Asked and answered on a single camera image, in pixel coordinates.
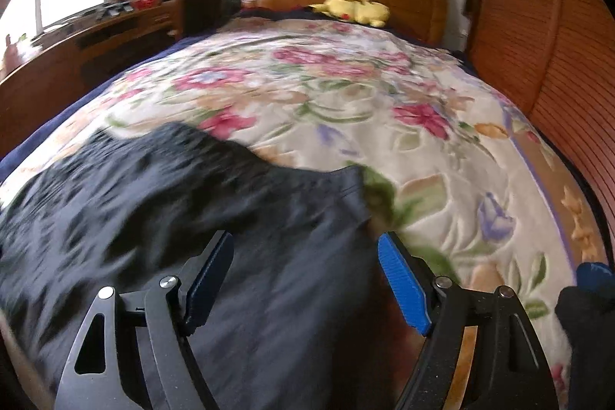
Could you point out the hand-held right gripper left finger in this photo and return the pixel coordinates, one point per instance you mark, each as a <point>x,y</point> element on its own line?
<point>211,285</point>

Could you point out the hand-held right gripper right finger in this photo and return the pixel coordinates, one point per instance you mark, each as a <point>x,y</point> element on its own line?
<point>402,285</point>

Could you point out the black jacket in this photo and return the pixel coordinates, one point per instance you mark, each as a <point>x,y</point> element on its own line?
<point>192,198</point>

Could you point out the floral blanket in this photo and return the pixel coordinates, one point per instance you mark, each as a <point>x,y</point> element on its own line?
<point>360,102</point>

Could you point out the wooden desk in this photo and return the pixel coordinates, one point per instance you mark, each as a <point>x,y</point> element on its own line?
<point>43,69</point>

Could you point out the wooden chair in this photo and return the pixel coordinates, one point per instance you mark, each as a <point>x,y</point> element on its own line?
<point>202,9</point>

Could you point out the yellow plush toy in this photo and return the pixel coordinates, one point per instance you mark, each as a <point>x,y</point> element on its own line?
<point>353,9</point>

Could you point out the wooden louvred wardrobe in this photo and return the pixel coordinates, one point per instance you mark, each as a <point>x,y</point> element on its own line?
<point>543,30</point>

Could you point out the red basket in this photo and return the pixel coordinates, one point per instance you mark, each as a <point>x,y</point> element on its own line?
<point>146,1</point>

